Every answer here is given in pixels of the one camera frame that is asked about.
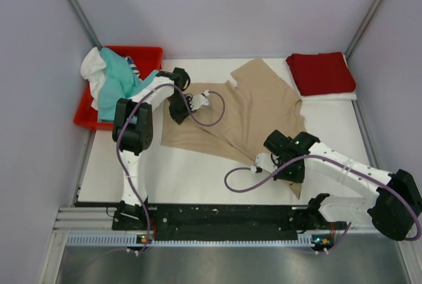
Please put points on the right aluminium side rail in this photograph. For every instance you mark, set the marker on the right aluminium side rail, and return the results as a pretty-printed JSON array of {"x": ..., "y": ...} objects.
[{"x": 371, "y": 150}]

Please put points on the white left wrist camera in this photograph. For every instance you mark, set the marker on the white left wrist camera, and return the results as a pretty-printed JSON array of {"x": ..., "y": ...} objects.
[{"x": 199, "y": 100}]

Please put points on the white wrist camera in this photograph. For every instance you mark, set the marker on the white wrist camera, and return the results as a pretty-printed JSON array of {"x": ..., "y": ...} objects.
[
  {"x": 199, "y": 100},
  {"x": 263, "y": 163}
]

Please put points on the folded red t-shirt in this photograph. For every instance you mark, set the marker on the folded red t-shirt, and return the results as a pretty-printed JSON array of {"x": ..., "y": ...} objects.
[{"x": 321, "y": 74}]

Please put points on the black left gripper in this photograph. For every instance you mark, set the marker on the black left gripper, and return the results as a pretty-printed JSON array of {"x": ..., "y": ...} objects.
[{"x": 179, "y": 116}]

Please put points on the aluminium corner post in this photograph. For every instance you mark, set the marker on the aluminium corner post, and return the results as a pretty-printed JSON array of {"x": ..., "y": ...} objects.
[
  {"x": 84, "y": 23},
  {"x": 364, "y": 25}
]

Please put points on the folded white t-shirt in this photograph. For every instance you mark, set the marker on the folded white t-shirt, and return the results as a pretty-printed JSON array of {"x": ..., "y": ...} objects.
[{"x": 342, "y": 96}]

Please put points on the right aluminium corner post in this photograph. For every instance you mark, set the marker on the right aluminium corner post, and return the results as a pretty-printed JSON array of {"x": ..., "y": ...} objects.
[{"x": 364, "y": 25}]

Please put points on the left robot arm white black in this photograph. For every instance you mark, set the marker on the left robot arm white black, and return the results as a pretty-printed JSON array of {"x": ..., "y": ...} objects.
[{"x": 133, "y": 130}]

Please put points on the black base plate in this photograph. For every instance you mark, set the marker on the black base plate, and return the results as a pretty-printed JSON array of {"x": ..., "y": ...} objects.
[{"x": 221, "y": 222}]

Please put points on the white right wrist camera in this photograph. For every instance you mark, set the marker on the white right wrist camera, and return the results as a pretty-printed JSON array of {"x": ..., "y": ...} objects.
[{"x": 263, "y": 163}]

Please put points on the light blue cable duct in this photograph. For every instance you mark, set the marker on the light blue cable duct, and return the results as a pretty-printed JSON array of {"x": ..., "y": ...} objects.
[{"x": 137, "y": 240}]

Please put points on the left aluminium corner post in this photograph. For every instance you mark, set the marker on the left aluminium corner post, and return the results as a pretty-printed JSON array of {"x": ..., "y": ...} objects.
[{"x": 84, "y": 23}]

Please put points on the red plastic bin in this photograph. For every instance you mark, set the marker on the red plastic bin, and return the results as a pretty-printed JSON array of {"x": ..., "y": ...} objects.
[{"x": 147, "y": 58}]

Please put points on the aluminium front rail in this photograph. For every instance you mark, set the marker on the aluminium front rail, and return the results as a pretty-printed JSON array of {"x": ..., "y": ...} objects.
[{"x": 101, "y": 219}]

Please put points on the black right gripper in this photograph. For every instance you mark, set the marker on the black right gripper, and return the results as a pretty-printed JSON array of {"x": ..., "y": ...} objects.
[{"x": 298, "y": 178}]

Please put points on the white t-shirt in bin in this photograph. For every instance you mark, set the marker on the white t-shirt in bin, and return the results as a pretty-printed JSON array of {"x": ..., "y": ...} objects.
[{"x": 92, "y": 69}]

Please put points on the red white blue striped shirt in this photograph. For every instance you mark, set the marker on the red white blue striped shirt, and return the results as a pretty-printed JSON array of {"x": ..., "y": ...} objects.
[{"x": 134, "y": 69}]

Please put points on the teal t-shirt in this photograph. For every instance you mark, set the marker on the teal t-shirt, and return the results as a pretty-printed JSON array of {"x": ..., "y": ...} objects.
[{"x": 118, "y": 84}]

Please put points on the beige t-shirt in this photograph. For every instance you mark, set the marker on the beige t-shirt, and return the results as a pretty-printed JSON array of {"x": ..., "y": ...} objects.
[{"x": 240, "y": 117}]

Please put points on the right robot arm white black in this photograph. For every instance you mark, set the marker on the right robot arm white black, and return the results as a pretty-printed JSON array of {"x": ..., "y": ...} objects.
[{"x": 391, "y": 202}]

